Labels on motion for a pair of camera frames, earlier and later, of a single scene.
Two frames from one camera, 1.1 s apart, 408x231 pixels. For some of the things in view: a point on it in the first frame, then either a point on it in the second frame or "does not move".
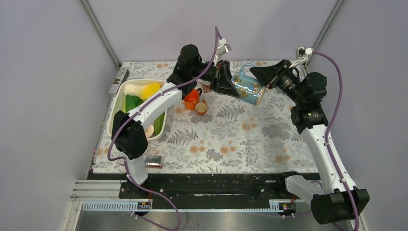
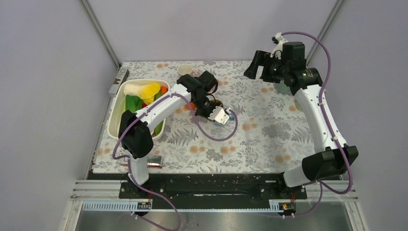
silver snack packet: [153, 161] does not move
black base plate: [211, 191] does not move
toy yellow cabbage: [143, 91] does not move
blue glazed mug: [248, 86] → [231, 118]
